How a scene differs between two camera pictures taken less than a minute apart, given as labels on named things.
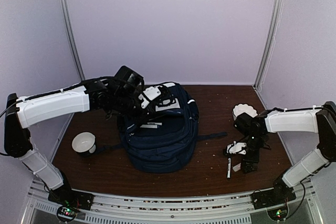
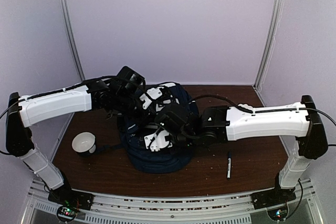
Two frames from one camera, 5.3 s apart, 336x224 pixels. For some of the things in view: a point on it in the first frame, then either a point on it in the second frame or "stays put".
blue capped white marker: (228, 172) stays put
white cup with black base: (83, 144) stays put
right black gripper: (254, 159) → (180, 151)
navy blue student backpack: (164, 139) stays put
